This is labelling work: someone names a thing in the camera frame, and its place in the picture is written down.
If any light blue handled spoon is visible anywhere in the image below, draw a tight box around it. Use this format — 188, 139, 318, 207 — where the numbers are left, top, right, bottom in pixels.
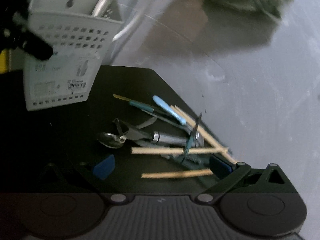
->
152, 95, 187, 125

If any white perforated utensil holder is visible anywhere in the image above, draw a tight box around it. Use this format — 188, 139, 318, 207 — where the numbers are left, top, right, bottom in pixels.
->
23, 0, 123, 111

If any black tray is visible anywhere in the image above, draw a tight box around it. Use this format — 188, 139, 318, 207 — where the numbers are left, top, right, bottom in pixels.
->
1, 66, 217, 194

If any metal peeler tool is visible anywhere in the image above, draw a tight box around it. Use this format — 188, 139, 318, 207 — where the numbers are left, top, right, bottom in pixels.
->
97, 118, 191, 148

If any metal utensil in holder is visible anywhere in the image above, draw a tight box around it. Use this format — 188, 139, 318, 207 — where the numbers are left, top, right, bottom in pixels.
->
92, 0, 113, 17

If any green handled knife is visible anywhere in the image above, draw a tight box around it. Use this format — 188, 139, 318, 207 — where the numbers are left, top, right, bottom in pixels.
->
161, 113, 202, 170

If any teal handled gold utensil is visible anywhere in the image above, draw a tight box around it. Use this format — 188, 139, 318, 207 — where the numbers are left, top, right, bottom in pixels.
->
113, 94, 191, 132

